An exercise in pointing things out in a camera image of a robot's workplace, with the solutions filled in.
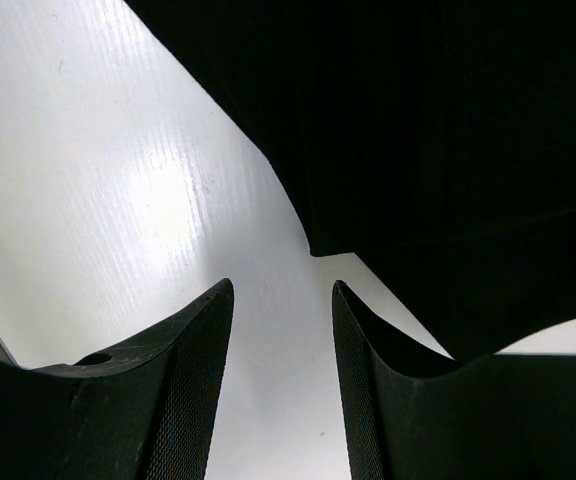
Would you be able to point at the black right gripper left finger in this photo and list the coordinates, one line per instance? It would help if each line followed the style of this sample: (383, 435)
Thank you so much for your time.
(143, 408)

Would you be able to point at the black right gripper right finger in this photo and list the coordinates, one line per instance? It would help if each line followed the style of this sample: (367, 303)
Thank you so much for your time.
(411, 413)

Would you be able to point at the black skirt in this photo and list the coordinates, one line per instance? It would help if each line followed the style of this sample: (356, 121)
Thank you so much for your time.
(435, 140)

